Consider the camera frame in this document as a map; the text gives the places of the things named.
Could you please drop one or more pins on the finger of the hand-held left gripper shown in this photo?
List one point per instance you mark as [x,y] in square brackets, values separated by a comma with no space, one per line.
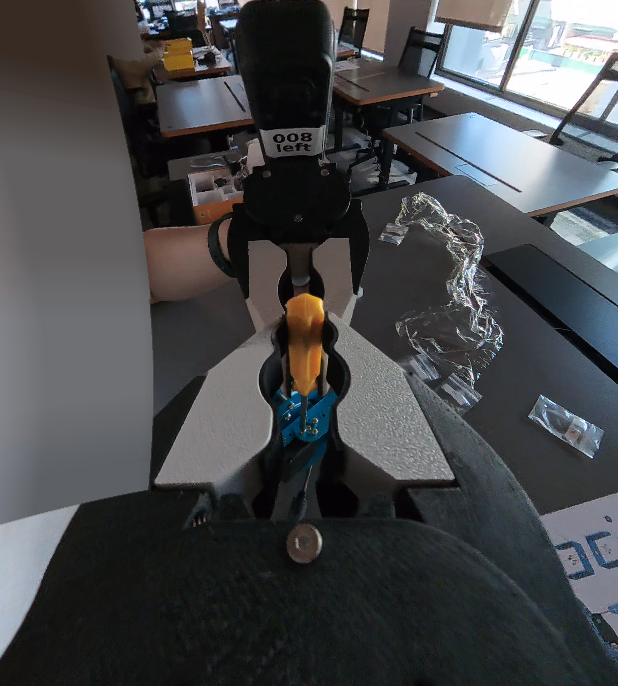
[266,278]
[338,273]

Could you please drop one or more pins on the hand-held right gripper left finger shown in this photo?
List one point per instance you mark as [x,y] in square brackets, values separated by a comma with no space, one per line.
[223,418]

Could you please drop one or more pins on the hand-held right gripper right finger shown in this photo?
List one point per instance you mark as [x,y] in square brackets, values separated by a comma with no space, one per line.
[389,418]

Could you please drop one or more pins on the blue metal toy robot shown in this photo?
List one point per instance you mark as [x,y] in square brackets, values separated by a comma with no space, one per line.
[286,431]

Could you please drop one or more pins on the person's left forearm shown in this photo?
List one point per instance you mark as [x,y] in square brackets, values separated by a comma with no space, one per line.
[175,262]

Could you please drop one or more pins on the dark grey desk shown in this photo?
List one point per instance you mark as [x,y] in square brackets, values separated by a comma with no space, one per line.
[502,445]

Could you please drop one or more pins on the grey desk wooden edge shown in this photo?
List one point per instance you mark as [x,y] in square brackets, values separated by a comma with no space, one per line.
[555,166]
[384,80]
[196,107]
[212,67]

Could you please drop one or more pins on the small clear plastic bag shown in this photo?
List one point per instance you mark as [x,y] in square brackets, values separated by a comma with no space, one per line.
[566,426]
[393,234]
[420,368]

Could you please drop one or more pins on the black wristband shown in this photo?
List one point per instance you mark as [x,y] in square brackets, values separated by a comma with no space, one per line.
[215,246]

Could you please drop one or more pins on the clear bag of dark nuts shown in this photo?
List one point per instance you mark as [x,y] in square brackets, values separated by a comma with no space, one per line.
[459,394]

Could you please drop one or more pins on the cardboard box white foam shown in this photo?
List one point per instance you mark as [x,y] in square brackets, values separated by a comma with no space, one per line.
[207,211]

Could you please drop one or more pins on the crumpled clear plastic wrap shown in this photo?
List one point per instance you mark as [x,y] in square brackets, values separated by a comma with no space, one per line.
[464,278]

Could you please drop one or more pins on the yellow box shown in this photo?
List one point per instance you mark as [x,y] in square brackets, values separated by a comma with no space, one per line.
[178,56]

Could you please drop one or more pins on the black chair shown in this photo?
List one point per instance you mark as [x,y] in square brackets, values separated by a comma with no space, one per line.
[587,95]
[353,29]
[421,53]

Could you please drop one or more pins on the printed instruction sheet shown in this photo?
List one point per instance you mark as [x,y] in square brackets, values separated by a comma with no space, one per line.
[609,520]

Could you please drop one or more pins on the beige roller blind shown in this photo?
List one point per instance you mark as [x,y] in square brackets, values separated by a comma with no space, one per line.
[475,13]

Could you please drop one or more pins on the large window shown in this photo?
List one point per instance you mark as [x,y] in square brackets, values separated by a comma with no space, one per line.
[555,53]

